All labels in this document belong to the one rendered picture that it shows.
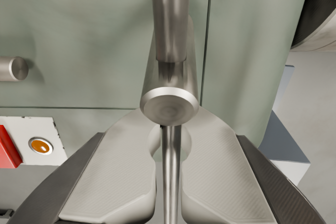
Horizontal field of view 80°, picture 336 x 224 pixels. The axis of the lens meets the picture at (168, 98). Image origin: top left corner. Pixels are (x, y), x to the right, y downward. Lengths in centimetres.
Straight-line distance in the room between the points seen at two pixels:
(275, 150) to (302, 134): 163
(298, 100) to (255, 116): 170
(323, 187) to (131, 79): 275
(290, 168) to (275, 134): 10
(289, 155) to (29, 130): 51
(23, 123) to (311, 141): 220
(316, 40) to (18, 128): 36
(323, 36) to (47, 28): 28
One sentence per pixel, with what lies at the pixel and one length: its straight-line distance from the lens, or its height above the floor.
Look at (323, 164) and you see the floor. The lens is 257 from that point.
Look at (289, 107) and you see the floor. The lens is 194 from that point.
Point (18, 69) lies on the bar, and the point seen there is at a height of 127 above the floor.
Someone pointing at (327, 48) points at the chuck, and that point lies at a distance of 34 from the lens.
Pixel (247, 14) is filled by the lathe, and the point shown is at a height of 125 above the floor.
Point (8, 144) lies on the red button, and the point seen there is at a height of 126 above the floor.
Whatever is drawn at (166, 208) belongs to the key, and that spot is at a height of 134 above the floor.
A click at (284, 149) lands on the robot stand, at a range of 57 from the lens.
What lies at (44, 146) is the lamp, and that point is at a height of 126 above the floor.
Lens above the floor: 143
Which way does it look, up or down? 59 degrees down
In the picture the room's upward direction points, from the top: 175 degrees counter-clockwise
